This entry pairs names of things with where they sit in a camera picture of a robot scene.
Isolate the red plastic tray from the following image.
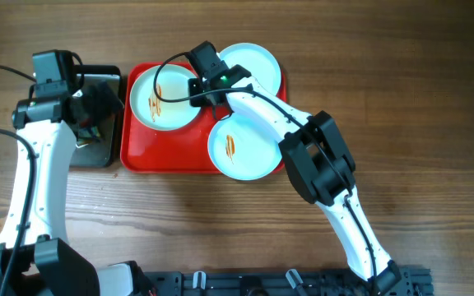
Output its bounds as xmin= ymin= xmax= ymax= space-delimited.
xmin=119 ymin=62 xmax=288 ymax=174

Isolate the black rectangular basin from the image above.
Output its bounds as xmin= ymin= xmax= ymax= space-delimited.
xmin=71 ymin=65 xmax=125 ymax=168

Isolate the green yellow sponge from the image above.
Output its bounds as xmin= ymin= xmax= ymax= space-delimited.
xmin=76 ymin=127 xmax=102 ymax=148

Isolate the white plate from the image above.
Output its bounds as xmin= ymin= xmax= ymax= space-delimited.
xmin=207 ymin=113 xmax=281 ymax=181
xmin=218 ymin=43 xmax=281 ymax=95
xmin=130 ymin=64 xmax=201 ymax=131

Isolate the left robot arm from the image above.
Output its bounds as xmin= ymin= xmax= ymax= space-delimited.
xmin=0 ymin=81 xmax=148 ymax=295

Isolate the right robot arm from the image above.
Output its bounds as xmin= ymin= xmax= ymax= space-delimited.
xmin=190 ymin=62 xmax=401 ymax=295

